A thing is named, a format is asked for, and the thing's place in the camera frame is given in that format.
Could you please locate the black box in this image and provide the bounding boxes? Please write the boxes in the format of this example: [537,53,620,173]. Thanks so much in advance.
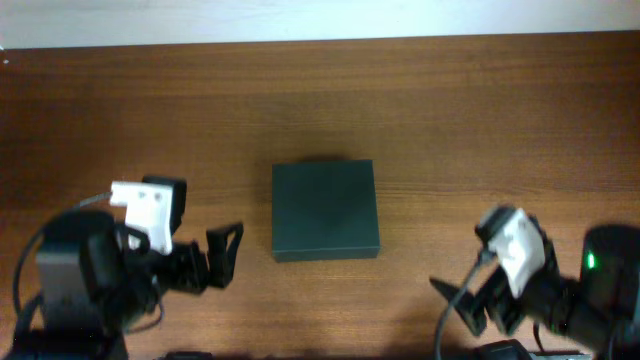
[272,160,381,263]

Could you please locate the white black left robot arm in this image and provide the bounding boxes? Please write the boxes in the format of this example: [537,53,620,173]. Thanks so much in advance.
[7,210,244,359]

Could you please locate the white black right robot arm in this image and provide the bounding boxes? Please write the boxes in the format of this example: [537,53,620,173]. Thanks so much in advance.
[430,224,639,359]

